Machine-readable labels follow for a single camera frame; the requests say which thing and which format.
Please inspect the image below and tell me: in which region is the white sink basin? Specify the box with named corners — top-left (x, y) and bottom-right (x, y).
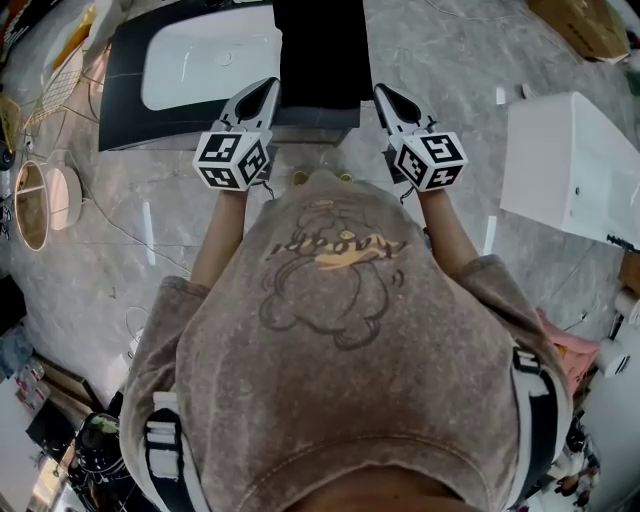
top-left (139, 16), bottom-right (285, 113)

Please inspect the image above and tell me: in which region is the white cabinet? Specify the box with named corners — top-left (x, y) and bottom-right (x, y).
top-left (0, 379), bottom-right (56, 512)

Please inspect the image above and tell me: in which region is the black equipment heap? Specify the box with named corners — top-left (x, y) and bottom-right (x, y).
top-left (67, 409), bottom-right (149, 512)

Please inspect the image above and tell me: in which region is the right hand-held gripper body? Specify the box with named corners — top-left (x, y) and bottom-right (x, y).
top-left (382, 118), bottom-right (471, 193)

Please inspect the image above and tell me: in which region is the person's right forearm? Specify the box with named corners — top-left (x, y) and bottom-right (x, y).
top-left (416, 189), bottom-right (480, 275)

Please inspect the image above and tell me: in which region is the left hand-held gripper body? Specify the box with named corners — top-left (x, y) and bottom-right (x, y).
top-left (192, 116), bottom-right (276, 193)

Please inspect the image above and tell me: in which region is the person's left forearm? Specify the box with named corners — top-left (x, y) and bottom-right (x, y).
top-left (189, 187), bottom-right (250, 290)

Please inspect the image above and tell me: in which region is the white round container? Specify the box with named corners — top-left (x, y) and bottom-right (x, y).
top-left (43, 166), bottom-right (85, 232)

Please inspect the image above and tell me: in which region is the gold wire rack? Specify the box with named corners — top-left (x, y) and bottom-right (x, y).
top-left (0, 94), bottom-right (24, 152)

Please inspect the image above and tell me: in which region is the black white harness strap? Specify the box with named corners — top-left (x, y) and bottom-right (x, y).
top-left (512, 348), bottom-right (562, 512)
top-left (143, 392), bottom-right (202, 512)

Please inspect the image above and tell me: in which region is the black printed board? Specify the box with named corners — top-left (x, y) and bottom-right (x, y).
top-left (0, 0), bottom-right (64, 47)

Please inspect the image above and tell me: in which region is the white paper roll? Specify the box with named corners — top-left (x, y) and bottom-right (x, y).
top-left (614, 288), bottom-right (640, 322)

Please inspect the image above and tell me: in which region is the gold wire grid basket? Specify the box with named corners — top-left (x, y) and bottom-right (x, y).
top-left (24, 67), bottom-right (85, 125)

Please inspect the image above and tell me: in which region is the brown printed t-shirt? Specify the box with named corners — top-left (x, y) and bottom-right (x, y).
top-left (119, 178), bottom-right (575, 512)

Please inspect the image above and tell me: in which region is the bluish plastic bag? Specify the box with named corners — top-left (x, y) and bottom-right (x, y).
top-left (0, 323), bottom-right (35, 377)

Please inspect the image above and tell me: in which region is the round gold-framed mirror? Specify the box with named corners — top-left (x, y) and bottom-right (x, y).
top-left (13, 159), bottom-right (50, 252)

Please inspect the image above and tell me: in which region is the brown wooden board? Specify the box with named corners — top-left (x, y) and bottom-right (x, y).
top-left (32, 352), bottom-right (104, 412)

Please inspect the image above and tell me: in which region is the large printed cardboard box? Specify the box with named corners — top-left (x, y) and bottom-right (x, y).
top-left (528, 0), bottom-right (632, 65)

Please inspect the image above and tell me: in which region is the group of red white packets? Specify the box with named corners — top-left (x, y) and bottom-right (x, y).
top-left (13, 359), bottom-right (50, 410)

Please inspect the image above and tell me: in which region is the dark-topped wooden vanity cabinet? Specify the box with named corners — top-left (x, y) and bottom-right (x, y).
top-left (97, 0), bottom-right (375, 153)

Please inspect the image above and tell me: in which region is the black cloth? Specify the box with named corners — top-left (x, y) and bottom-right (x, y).
top-left (272, 0), bottom-right (375, 110)

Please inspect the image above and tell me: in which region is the white rectangular box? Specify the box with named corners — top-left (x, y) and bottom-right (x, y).
top-left (499, 91), bottom-right (640, 250)

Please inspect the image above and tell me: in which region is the pink pet bed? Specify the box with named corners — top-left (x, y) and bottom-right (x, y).
top-left (536, 307), bottom-right (602, 392)

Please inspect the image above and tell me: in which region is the white and orange seat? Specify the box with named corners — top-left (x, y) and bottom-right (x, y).
top-left (49, 0), bottom-right (110, 71)

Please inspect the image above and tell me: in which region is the black box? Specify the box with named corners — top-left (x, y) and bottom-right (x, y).
top-left (24, 407), bottom-right (76, 454)

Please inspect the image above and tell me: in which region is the white appliance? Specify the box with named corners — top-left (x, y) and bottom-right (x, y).
top-left (596, 337), bottom-right (635, 380)

